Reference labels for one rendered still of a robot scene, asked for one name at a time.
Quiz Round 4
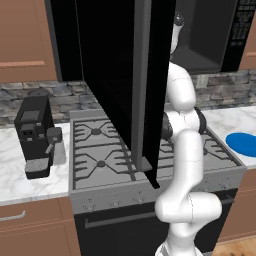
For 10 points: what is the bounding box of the black oven door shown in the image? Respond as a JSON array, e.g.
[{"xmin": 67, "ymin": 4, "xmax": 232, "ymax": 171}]
[{"xmin": 73, "ymin": 187, "xmax": 240, "ymax": 256}]

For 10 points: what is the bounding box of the brown base cupboard door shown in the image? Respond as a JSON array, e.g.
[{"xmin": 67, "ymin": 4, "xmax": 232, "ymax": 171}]
[{"xmin": 0, "ymin": 219, "xmax": 82, "ymax": 256}]

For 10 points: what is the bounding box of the black microwave door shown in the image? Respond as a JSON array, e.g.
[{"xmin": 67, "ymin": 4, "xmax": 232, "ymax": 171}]
[{"xmin": 75, "ymin": 0, "xmax": 177, "ymax": 190}]

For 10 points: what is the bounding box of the grey gas hob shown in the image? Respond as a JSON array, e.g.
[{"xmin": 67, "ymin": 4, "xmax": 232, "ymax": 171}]
[{"xmin": 67, "ymin": 107, "xmax": 248, "ymax": 215}]

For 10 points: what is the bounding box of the silver drawer handle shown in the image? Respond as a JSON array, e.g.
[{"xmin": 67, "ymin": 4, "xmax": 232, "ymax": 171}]
[{"xmin": 0, "ymin": 210, "xmax": 27, "ymax": 223}]

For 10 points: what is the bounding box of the black microwave oven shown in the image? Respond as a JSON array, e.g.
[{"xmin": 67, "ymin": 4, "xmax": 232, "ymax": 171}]
[{"xmin": 44, "ymin": 0, "xmax": 250, "ymax": 83}]

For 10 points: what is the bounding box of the brown drawer front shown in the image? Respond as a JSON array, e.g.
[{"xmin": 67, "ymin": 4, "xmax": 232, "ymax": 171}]
[{"xmin": 0, "ymin": 196, "xmax": 75, "ymax": 232}]

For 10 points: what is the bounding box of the grey microwave door handle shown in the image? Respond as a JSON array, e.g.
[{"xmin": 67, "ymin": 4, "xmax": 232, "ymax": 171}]
[{"xmin": 130, "ymin": 0, "xmax": 154, "ymax": 173}]

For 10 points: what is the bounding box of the brown base cupboard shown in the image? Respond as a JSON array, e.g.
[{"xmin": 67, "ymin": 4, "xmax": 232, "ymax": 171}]
[{"xmin": 217, "ymin": 167, "xmax": 256, "ymax": 243}]

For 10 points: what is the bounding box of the grey wall socket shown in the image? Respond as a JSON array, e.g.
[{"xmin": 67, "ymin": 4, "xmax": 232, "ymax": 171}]
[{"xmin": 196, "ymin": 74, "xmax": 210, "ymax": 90}]

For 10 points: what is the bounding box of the brown wall cupboard door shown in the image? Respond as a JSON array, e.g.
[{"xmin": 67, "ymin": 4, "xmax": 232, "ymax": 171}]
[
  {"xmin": 0, "ymin": 0, "xmax": 59, "ymax": 84},
  {"xmin": 238, "ymin": 31, "xmax": 256, "ymax": 71}
]

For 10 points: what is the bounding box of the grey oven door handle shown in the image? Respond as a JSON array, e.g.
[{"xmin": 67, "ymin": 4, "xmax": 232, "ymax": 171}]
[{"xmin": 84, "ymin": 195, "xmax": 236, "ymax": 230}]

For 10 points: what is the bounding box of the black coffee machine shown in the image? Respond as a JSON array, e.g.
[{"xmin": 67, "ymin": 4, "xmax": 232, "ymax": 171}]
[{"xmin": 13, "ymin": 88, "xmax": 64, "ymax": 181}]

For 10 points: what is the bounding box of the blue plate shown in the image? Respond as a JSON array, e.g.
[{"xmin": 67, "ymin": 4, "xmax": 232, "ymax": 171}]
[{"xmin": 225, "ymin": 132, "xmax": 256, "ymax": 158}]

